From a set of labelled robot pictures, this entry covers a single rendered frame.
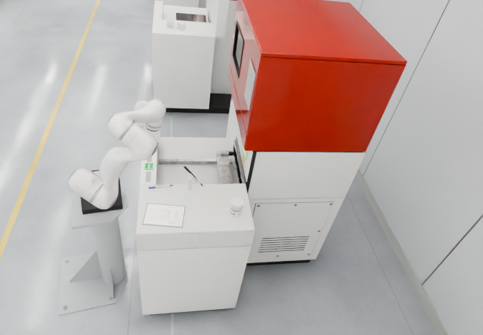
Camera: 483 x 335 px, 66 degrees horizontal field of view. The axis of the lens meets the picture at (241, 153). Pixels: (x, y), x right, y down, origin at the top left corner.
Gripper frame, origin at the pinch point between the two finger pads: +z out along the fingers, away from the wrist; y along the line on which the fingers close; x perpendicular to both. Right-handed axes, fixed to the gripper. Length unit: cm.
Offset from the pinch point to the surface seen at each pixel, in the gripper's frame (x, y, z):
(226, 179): 3, -52, 13
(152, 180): 11.4, -5.6, 14.7
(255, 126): 15, -50, -40
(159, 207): 32.9, -10.0, 13.0
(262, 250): 16, -97, 68
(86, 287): 24, 20, 117
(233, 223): 45, -49, 5
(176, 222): 43.5, -18.9, 11.0
